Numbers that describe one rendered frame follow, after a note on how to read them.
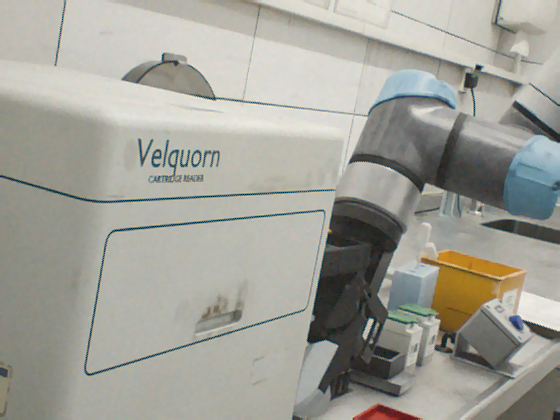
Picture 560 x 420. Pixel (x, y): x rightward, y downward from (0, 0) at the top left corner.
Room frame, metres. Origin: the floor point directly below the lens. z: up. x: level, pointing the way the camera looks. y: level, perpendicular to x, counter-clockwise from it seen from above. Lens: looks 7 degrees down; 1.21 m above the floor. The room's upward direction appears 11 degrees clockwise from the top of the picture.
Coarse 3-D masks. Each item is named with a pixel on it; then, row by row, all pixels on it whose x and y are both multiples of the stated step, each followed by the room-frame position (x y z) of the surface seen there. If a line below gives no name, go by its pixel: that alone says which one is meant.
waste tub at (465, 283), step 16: (448, 256) 1.53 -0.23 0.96; (464, 256) 1.52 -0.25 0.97; (448, 272) 1.40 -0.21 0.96; (464, 272) 1.38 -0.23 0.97; (480, 272) 1.37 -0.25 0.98; (496, 272) 1.49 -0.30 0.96; (512, 272) 1.48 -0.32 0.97; (448, 288) 1.39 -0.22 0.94; (464, 288) 1.38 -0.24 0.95; (480, 288) 1.37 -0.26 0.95; (496, 288) 1.36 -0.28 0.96; (512, 288) 1.42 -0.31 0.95; (432, 304) 1.40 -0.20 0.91; (448, 304) 1.39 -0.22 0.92; (464, 304) 1.38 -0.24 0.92; (480, 304) 1.37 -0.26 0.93; (512, 304) 1.44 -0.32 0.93; (448, 320) 1.39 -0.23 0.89; (464, 320) 1.38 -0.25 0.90
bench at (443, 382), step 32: (416, 224) 2.51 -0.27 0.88; (448, 224) 2.64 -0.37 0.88; (480, 224) 2.77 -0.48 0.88; (512, 224) 3.08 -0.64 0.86; (544, 224) 3.10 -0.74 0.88; (416, 256) 2.00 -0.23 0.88; (480, 256) 2.18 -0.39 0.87; (512, 256) 2.27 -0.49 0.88; (544, 256) 2.37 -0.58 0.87; (384, 288) 1.62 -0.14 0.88; (544, 288) 1.92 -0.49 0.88; (544, 352) 1.38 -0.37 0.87; (352, 384) 1.06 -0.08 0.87; (416, 384) 1.11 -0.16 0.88; (448, 384) 1.13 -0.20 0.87; (480, 384) 1.16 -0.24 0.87; (512, 384) 1.20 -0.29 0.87; (320, 416) 0.94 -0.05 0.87; (352, 416) 0.95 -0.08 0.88; (448, 416) 1.01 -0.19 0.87; (480, 416) 1.07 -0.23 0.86
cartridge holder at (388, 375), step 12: (384, 348) 1.11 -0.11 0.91; (360, 360) 1.07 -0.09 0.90; (372, 360) 1.06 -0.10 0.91; (384, 360) 1.06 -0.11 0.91; (396, 360) 1.07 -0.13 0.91; (360, 372) 1.06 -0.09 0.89; (372, 372) 1.06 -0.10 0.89; (384, 372) 1.06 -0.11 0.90; (396, 372) 1.08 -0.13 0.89; (372, 384) 1.06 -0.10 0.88; (384, 384) 1.05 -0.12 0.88; (396, 384) 1.05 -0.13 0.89; (408, 384) 1.07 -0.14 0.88
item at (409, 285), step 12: (408, 264) 1.33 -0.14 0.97; (420, 264) 1.35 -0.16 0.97; (396, 276) 1.27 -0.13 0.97; (408, 276) 1.26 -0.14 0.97; (420, 276) 1.26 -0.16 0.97; (432, 276) 1.31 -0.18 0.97; (396, 288) 1.26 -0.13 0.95; (408, 288) 1.26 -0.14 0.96; (420, 288) 1.26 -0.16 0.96; (432, 288) 1.33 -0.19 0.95; (396, 300) 1.26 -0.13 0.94; (408, 300) 1.26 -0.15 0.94; (420, 300) 1.27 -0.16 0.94; (432, 300) 1.35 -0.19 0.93; (372, 336) 1.27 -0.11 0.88
